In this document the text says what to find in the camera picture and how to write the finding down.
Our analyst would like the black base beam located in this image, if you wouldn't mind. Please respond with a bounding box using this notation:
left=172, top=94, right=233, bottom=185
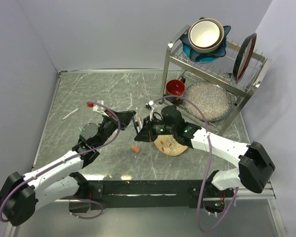
left=74, top=179, right=235, bottom=213

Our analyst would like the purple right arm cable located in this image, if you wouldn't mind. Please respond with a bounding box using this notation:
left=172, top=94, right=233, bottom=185
left=154, top=95, right=239, bottom=233

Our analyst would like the tan decorated plate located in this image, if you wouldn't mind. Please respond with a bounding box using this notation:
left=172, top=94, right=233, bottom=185
left=153, top=135, right=188, bottom=157

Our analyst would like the cream bowl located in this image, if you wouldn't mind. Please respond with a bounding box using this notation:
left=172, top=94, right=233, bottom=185
left=188, top=18, right=225, bottom=53

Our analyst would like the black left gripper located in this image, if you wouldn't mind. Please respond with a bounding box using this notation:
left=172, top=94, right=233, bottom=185
left=97, top=110, right=138, bottom=149

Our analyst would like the blue pen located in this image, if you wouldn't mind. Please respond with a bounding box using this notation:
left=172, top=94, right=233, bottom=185
left=132, top=118, right=139, bottom=134

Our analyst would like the white marker with green end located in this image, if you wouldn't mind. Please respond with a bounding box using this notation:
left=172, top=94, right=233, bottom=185
left=62, top=108, right=79, bottom=120

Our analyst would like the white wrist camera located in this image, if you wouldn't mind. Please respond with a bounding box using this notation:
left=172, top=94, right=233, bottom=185
left=87, top=100, right=106, bottom=115
left=145, top=101, right=158, bottom=121

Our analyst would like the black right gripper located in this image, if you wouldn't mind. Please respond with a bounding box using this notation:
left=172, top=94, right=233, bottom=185
left=135, top=114, right=176, bottom=141

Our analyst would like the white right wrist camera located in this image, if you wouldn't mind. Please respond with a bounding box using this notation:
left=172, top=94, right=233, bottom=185
left=145, top=101, right=158, bottom=121

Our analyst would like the red and black mug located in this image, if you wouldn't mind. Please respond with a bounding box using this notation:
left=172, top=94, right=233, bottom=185
left=165, top=77, right=186, bottom=105

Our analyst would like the white marker with pink end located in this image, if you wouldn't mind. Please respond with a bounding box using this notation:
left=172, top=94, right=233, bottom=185
left=137, top=117, right=143, bottom=130

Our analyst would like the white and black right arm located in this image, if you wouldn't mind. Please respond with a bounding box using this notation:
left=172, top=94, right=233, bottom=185
left=134, top=106, right=275, bottom=197

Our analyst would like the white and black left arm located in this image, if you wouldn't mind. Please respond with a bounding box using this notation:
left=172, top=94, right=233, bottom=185
left=0, top=110, right=136, bottom=226

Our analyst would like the steel dish rack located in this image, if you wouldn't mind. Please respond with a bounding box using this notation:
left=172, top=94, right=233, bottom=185
left=160, top=25, right=272, bottom=135

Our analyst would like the speckled glass plate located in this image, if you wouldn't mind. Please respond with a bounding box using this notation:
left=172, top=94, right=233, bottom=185
left=184, top=81, right=231, bottom=122

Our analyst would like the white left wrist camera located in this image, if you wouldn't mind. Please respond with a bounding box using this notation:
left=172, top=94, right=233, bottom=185
left=87, top=100, right=106, bottom=115

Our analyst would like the dark red-rimmed plate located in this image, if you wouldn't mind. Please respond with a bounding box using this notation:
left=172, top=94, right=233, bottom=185
left=232, top=33, right=257, bottom=83

